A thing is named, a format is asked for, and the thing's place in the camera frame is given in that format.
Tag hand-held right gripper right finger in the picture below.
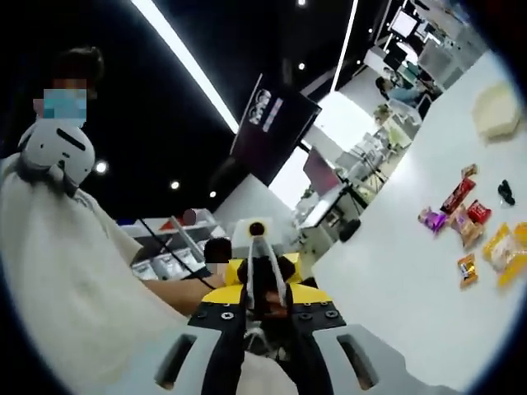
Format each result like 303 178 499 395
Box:
287 284 408 395

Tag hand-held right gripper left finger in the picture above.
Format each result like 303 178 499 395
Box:
152 286 250 395

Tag grey food tongs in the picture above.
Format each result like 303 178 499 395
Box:
245 236 289 309

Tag purple food packet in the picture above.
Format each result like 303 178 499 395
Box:
417 206 449 235

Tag tan food packet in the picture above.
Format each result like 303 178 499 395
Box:
450 204 486 249

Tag dark red food bar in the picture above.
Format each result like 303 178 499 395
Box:
439 177 478 214

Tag small red food packet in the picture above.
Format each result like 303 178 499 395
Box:
466 199 493 226

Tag yellow food packet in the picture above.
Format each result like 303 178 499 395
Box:
482 221 527 289

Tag black food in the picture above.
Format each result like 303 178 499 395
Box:
497 179 516 206

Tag cream hexagonal container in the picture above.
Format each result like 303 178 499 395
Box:
472 81 519 139

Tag black computer mouse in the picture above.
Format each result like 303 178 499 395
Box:
339 219 362 243

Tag black hanging sign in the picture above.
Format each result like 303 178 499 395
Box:
229 73 323 187

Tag person's white shirt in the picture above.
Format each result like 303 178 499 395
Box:
0 158 194 392

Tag long ceiling light strip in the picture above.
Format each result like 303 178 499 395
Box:
131 0 240 135

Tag white worn device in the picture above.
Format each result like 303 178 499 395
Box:
18 122 96 187

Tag person's head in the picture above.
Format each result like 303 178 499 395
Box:
53 46 105 100

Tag black cable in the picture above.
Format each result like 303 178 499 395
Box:
138 216 226 290

